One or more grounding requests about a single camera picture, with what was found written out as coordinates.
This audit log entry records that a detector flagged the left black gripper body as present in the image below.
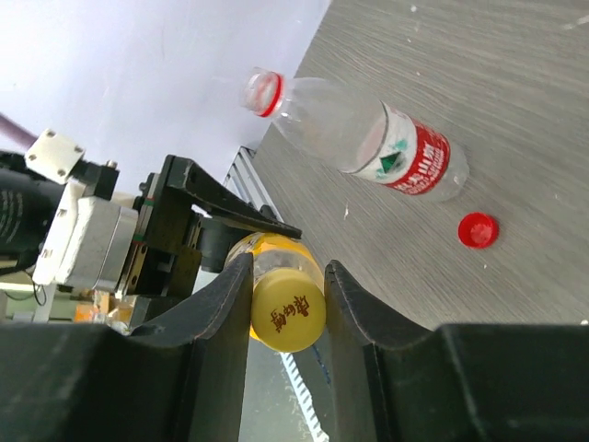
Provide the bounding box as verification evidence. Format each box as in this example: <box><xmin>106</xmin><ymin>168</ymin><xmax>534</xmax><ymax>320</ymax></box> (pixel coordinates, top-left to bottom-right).
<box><xmin>116</xmin><ymin>169</ymin><xmax>202</xmax><ymax>297</ymax></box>

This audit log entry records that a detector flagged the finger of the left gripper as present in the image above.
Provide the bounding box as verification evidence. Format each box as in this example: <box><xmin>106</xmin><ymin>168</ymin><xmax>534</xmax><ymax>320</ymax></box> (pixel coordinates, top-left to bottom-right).
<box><xmin>163</xmin><ymin>155</ymin><xmax>302</xmax><ymax>239</ymax></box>

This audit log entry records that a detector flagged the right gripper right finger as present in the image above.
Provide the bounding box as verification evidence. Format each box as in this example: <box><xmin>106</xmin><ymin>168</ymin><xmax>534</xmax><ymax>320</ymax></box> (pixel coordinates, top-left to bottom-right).
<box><xmin>325</xmin><ymin>261</ymin><xmax>588</xmax><ymax>441</ymax></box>

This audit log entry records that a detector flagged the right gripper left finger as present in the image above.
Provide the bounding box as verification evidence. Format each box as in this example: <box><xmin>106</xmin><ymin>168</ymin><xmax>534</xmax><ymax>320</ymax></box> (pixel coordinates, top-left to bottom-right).
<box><xmin>1</xmin><ymin>253</ymin><xmax>253</xmax><ymax>441</ymax></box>

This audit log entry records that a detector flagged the yellow honey pomelo drink bottle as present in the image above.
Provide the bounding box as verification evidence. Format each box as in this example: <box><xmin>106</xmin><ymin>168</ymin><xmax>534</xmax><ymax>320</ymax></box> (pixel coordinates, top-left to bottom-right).
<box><xmin>225</xmin><ymin>233</ymin><xmax>324</xmax><ymax>289</ymax></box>

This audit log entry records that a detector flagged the yellow bottle cap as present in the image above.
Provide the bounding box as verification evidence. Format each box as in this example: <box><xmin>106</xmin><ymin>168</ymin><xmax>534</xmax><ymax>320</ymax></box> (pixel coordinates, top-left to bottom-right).
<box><xmin>250</xmin><ymin>268</ymin><xmax>326</xmax><ymax>353</ymax></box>

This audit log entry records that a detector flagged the clear red-label water bottle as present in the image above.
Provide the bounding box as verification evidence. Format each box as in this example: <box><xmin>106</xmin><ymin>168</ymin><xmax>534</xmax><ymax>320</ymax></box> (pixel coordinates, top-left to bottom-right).
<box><xmin>241</xmin><ymin>68</ymin><xmax>469</xmax><ymax>201</ymax></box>

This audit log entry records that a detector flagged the red bottle cap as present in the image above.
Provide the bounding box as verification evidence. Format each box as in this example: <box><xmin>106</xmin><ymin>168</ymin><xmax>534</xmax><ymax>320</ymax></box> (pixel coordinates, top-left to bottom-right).
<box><xmin>457</xmin><ymin>212</ymin><xmax>500</xmax><ymax>249</ymax></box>

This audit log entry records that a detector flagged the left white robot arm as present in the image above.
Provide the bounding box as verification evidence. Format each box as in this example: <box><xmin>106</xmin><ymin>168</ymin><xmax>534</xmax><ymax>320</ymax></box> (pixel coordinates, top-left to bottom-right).
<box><xmin>1</xmin><ymin>152</ymin><xmax>302</xmax><ymax>299</ymax></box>

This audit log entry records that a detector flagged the slotted aluminium cable rail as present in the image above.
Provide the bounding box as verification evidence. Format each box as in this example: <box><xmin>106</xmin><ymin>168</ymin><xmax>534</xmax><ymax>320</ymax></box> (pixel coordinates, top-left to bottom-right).
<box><xmin>278</xmin><ymin>352</ymin><xmax>329</xmax><ymax>442</ymax></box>

